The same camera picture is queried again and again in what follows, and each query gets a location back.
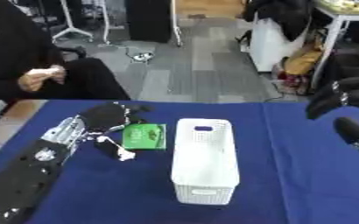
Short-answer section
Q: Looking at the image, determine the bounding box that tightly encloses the white cabinet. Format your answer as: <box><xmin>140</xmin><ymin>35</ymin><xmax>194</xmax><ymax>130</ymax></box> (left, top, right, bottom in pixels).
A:
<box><xmin>247</xmin><ymin>17</ymin><xmax>293</xmax><ymax>73</ymax></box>

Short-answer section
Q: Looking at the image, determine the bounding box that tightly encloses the black cabinet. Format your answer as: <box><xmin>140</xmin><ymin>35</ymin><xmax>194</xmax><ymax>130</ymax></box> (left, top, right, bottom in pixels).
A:
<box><xmin>124</xmin><ymin>0</ymin><xmax>173</xmax><ymax>45</ymax></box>

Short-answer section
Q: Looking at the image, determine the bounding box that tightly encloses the white stand with base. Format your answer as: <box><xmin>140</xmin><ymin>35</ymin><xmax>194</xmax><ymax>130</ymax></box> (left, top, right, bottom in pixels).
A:
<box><xmin>51</xmin><ymin>0</ymin><xmax>95</xmax><ymax>44</ymax></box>

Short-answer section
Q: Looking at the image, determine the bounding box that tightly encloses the white power strip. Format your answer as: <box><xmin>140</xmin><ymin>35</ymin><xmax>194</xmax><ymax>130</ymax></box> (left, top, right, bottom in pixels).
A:
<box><xmin>130</xmin><ymin>52</ymin><xmax>155</xmax><ymax>63</ymax></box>

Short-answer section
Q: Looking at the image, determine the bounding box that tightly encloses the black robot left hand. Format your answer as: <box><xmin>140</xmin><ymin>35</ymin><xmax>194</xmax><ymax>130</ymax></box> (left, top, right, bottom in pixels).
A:
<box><xmin>76</xmin><ymin>101</ymin><xmax>157</xmax><ymax>162</ymax></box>

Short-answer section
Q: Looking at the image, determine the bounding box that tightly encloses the white pole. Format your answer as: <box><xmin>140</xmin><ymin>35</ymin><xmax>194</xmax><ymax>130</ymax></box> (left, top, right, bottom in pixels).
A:
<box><xmin>168</xmin><ymin>0</ymin><xmax>185</xmax><ymax>47</ymax></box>

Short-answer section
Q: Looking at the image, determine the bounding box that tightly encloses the white perforated plastic basket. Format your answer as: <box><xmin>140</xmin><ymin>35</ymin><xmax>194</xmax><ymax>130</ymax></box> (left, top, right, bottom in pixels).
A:
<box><xmin>168</xmin><ymin>117</ymin><xmax>243</xmax><ymax>206</ymax></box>

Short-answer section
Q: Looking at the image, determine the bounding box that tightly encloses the person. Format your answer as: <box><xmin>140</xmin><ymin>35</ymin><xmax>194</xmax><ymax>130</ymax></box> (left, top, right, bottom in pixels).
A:
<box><xmin>0</xmin><ymin>0</ymin><xmax>132</xmax><ymax>103</ymax></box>

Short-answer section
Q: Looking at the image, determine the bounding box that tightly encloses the green flat box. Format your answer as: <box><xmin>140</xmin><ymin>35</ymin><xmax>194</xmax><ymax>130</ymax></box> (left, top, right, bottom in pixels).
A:
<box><xmin>121</xmin><ymin>122</ymin><xmax>169</xmax><ymax>151</ymax></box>

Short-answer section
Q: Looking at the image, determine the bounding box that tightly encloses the yellow bag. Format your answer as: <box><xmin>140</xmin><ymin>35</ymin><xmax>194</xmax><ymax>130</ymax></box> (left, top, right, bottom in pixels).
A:
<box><xmin>280</xmin><ymin>43</ymin><xmax>326</xmax><ymax>76</ymax></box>

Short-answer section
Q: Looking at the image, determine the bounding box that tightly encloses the person's hand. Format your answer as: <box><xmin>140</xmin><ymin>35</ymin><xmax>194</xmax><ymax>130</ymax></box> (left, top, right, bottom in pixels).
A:
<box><xmin>17</xmin><ymin>64</ymin><xmax>68</xmax><ymax>93</ymax></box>

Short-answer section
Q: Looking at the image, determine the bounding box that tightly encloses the black coat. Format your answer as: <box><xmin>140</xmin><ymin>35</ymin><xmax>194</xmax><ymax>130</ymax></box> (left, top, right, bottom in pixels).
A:
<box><xmin>239</xmin><ymin>0</ymin><xmax>318</xmax><ymax>42</ymax></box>

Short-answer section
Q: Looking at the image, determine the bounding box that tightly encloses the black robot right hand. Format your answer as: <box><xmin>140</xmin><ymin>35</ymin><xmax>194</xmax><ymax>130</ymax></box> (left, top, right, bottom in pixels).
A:
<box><xmin>303</xmin><ymin>76</ymin><xmax>359</xmax><ymax>162</ymax></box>

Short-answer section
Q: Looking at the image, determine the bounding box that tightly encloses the white table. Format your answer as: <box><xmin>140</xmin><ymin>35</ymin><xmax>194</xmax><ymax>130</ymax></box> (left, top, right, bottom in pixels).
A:
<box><xmin>308</xmin><ymin>3</ymin><xmax>359</xmax><ymax>92</ymax></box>

